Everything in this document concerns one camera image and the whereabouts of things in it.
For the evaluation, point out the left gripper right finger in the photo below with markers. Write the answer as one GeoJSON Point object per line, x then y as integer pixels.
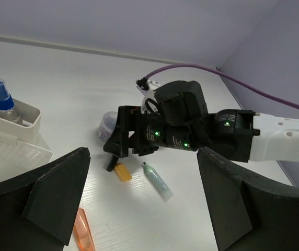
{"type": "Point", "coordinates": [248, 211]}

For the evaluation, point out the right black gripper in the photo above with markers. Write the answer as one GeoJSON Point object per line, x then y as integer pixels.
{"type": "Point", "coordinates": [179, 124]}

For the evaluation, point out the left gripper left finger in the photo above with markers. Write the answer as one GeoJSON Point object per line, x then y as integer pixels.
{"type": "Point", "coordinates": [38, 208]}

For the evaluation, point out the paperclip jar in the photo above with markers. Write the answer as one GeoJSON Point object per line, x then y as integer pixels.
{"type": "Point", "coordinates": [107, 125]}

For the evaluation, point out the clear blue spray bottle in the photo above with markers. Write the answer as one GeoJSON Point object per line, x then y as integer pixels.
{"type": "Point", "coordinates": [8, 110]}

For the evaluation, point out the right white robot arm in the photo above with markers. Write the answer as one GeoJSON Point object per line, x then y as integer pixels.
{"type": "Point", "coordinates": [245, 135]}

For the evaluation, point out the yellow highlighter cap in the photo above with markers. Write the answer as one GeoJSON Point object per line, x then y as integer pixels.
{"type": "Point", "coordinates": [122, 172]}

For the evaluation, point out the orange highlighter pen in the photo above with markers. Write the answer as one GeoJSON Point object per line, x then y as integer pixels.
{"type": "Point", "coordinates": [82, 232]}

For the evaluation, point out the light green highlighter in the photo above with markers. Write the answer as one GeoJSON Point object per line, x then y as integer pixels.
{"type": "Point", "coordinates": [156, 180]}

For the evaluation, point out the white perforated organizer box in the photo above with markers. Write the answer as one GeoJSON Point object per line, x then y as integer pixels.
{"type": "Point", "coordinates": [23, 146]}

